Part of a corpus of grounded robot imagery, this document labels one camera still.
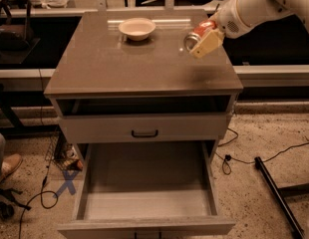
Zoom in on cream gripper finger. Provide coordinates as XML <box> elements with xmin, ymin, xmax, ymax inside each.
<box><xmin>190</xmin><ymin>29</ymin><xmax>224</xmax><ymax>59</ymax></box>

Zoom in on orange soda can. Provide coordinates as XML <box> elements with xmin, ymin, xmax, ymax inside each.
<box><xmin>183</xmin><ymin>19</ymin><xmax>216</xmax><ymax>52</ymax></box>

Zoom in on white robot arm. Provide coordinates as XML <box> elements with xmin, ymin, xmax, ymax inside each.
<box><xmin>188</xmin><ymin>0</ymin><xmax>309</xmax><ymax>58</ymax></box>

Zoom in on closed grey top drawer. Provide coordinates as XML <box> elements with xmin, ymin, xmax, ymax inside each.
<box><xmin>59</xmin><ymin>114</ymin><xmax>230</xmax><ymax>143</ymax></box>

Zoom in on grey drawer cabinet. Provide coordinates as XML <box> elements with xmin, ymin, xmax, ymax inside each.
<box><xmin>43</xmin><ymin>9</ymin><xmax>244</xmax><ymax>239</ymax></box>

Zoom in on open grey middle drawer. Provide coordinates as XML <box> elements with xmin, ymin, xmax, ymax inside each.
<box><xmin>58</xmin><ymin>141</ymin><xmax>235</xmax><ymax>239</ymax></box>

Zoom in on white paper bowl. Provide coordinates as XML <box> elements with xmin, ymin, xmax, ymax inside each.
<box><xmin>119</xmin><ymin>18</ymin><xmax>155</xmax><ymax>41</ymax></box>

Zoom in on black metal stand leg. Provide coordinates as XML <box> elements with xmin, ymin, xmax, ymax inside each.
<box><xmin>254</xmin><ymin>156</ymin><xmax>309</xmax><ymax>239</ymax></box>

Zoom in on black bag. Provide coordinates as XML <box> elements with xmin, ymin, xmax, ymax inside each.
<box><xmin>0</xmin><ymin>0</ymin><xmax>39</xmax><ymax>65</ymax></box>

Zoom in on brown shoe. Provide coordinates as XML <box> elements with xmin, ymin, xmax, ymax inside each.
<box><xmin>0</xmin><ymin>153</ymin><xmax>22</xmax><ymax>183</ymax></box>

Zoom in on black drawer handle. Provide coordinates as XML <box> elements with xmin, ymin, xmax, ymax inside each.
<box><xmin>131</xmin><ymin>129</ymin><xmax>158</xmax><ymax>138</ymax></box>

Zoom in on black floor cable right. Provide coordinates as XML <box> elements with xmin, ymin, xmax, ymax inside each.
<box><xmin>214</xmin><ymin>127</ymin><xmax>309</xmax><ymax>176</ymax></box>

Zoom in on black floor cable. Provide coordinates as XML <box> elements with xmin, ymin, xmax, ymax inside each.
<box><xmin>214</xmin><ymin>127</ymin><xmax>309</xmax><ymax>176</ymax></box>
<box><xmin>18</xmin><ymin>68</ymin><xmax>63</xmax><ymax>239</ymax></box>

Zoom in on wire basket with items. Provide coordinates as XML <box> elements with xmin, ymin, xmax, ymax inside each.
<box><xmin>45</xmin><ymin>131</ymin><xmax>83</xmax><ymax>171</ymax></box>

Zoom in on black floor cable left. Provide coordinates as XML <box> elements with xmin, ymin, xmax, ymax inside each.
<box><xmin>18</xmin><ymin>68</ymin><xmax>63</xmax><ymax>239</ymax></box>

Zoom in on black strap on floor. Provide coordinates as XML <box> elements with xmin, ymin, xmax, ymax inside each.
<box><xmin>0</xmin><ymin>186</ymin><xmax>32</xmax><ymax>221</ymax></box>

